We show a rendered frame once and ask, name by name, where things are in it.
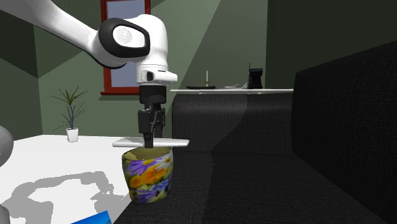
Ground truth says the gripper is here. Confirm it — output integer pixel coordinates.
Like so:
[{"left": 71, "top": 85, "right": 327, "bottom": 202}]
[{"left": 137, "top": 84, "right": 167, "bottom": 150}]

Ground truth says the red-framed window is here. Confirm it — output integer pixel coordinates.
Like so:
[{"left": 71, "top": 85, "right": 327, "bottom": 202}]
[{"left": 99, "top": 0, "right": 152, "bottom": 95}]

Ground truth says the blue flat box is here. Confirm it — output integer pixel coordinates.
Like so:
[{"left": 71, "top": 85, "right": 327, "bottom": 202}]
[{"left": 70, "top": 210, "right": 113, "bottom": 224}]

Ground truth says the potted plant in white pot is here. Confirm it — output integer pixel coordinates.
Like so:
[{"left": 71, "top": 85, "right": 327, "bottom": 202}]
[{"left": 48, "top": 85, "right": 90, "bottom": 143}]

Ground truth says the black sofa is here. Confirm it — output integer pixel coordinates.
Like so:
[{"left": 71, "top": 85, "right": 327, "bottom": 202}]
[{"left": 113, "top": 40, "right": 397, "bottom": 224}]

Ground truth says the flower-patterned cup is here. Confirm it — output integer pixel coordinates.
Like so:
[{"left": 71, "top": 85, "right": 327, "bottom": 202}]
[{"left": 121, "top": 146, "right": 174, "bottom": 204}]

